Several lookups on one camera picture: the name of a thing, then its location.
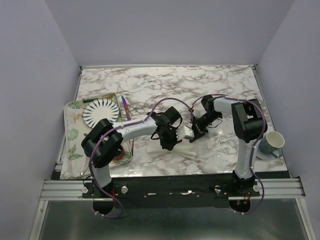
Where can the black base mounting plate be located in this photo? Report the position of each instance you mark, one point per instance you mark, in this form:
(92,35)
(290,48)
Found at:
(181,191)

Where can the rose gold fork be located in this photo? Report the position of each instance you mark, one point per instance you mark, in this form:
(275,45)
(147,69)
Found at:
(133,142)

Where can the white cloth napkin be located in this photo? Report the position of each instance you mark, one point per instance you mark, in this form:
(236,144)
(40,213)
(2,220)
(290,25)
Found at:
(185,149)

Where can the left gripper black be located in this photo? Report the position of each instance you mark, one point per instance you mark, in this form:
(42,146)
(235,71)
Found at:
(169,146)

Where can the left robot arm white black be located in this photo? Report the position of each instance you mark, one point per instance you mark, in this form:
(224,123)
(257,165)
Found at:
(103,141)

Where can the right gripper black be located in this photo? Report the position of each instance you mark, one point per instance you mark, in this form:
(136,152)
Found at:
(198,130)

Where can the aluminium frame rail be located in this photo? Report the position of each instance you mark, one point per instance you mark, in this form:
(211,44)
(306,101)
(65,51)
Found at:
(72,190)

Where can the iridescent purple utensil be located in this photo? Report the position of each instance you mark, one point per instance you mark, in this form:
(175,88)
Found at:
(126,108)

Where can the black and copper small bowl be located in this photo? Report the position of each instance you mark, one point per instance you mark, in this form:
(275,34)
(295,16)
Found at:
(119,153)

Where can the blue grey mug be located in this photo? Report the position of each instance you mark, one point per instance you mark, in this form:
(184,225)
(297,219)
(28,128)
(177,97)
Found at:
(271,144)

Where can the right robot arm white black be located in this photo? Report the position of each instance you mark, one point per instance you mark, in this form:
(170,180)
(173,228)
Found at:
(249,124)

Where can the green chopsticks on tray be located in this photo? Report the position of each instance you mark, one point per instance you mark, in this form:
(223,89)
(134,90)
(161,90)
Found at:
(106,95)

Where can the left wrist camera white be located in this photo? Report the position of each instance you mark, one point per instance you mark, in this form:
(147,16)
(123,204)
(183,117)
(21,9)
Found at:
(184,132)

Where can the white saucer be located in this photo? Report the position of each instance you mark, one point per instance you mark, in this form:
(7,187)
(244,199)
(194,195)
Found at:
(265,156)

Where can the leaf pattern serving tray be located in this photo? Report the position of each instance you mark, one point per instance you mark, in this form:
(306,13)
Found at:
(75,162)

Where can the white plate blue stripes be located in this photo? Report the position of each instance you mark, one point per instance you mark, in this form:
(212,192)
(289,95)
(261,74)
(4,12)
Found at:
(99,109)

